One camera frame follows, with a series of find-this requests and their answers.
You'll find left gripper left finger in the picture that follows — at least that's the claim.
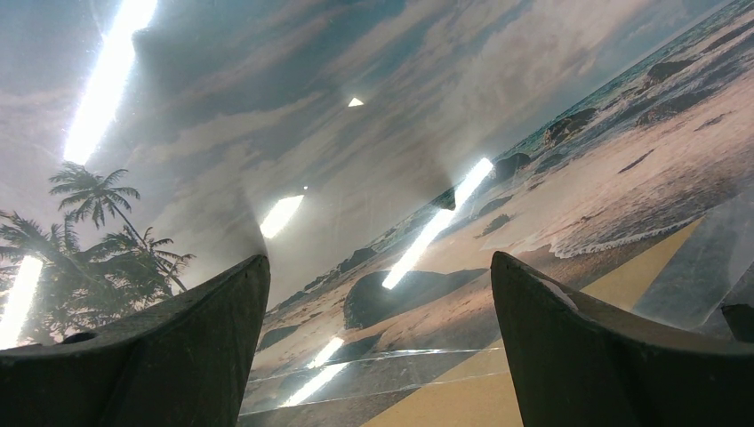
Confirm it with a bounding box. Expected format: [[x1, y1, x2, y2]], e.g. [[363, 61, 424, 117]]
[[1, 254, 270, 426]]

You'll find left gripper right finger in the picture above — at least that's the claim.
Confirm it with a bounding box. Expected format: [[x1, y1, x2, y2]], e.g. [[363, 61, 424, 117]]
[[490, 252, 753, 426]]

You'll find beach landscape photo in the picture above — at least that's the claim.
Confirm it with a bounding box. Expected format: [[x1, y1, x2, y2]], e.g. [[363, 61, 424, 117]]
[[0, 0, 754, 414]]

